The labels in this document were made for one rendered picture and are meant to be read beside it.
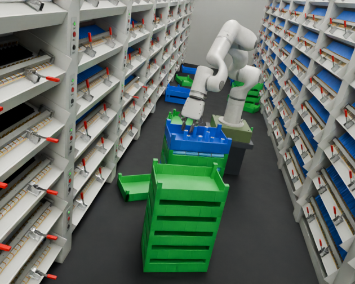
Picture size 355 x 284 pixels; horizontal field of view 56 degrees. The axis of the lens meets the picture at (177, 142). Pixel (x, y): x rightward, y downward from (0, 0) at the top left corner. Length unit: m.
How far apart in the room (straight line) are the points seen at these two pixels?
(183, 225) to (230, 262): 0.40
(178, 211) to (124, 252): 0.41
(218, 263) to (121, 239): 0.49
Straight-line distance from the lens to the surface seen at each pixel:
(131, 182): 2.18
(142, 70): 2.58
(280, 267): 1.86
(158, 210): 1.39
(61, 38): 1.19
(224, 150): 1.65
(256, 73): 2.31
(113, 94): 1.92
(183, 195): 1.37
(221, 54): 1.76
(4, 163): 1.00
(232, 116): 2.39
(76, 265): 1.64
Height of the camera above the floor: 1.17
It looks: 24 degrees down
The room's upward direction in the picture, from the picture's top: 10 degrees clockwise
